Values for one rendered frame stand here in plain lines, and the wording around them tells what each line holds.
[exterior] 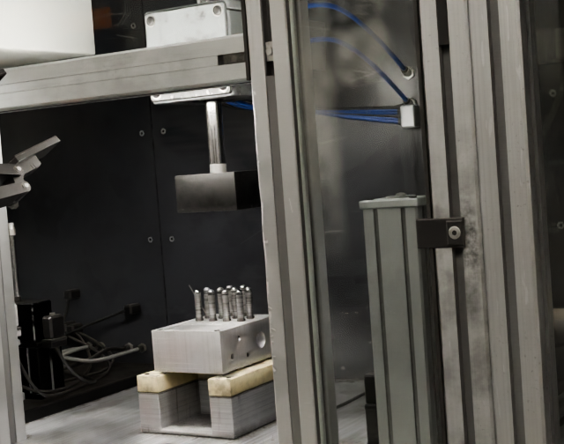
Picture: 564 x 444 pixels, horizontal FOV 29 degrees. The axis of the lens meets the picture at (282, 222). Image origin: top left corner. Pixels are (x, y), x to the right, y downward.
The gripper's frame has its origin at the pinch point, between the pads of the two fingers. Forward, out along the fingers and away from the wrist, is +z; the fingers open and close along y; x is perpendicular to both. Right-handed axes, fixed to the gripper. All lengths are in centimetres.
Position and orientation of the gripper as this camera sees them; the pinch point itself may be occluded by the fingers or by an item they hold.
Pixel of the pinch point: (8, 119)
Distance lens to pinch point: 114.7
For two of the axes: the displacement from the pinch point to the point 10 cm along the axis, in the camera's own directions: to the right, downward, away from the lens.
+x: -6.7, 5.1, 5.4
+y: -6.2, -7.9, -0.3
